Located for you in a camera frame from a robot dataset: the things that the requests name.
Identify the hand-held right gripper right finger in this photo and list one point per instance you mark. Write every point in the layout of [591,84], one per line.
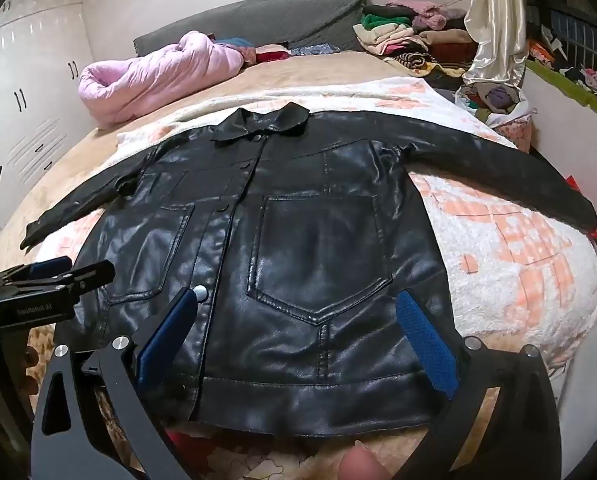
[426,345]

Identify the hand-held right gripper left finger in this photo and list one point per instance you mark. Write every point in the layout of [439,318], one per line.
[171,330]

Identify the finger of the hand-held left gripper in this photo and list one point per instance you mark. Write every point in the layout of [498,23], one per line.
[53,266]
[96,275]

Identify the black leather jacket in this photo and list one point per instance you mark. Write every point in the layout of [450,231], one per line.
[303,260]

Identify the floral bag of clothes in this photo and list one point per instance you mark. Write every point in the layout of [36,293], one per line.
[516,135]

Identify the pile of folded clothes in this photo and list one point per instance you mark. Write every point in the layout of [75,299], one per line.
[408,35]

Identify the person's left hand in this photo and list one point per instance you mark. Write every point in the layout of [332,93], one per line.
[30,367]

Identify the person's right hand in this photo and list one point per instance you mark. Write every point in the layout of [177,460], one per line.
[361,462]

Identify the pink quilt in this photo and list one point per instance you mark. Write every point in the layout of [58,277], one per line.
[143,80]

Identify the white wardrobe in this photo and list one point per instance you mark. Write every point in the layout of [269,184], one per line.
[28,60]

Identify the red plastic bag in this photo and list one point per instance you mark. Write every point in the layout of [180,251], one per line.
[571,181]

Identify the teal cloth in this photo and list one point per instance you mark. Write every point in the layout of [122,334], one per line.
[233,42]

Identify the red cloth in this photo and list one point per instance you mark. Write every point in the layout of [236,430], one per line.
[272,54]

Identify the green windowsill cover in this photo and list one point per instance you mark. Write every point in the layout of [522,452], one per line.
[558,82]

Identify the tan plush bed sheet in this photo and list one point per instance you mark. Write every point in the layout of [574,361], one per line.
[328,67]

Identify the blue patterned cloth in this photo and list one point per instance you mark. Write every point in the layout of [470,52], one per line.
[314,49]

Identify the grey headboard cushion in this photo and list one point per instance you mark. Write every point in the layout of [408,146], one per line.
[278,15]

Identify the cream satin curtain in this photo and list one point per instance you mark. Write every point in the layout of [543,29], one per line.
[493,20]

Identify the dark window grille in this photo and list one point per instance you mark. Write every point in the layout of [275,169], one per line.
[583,35]

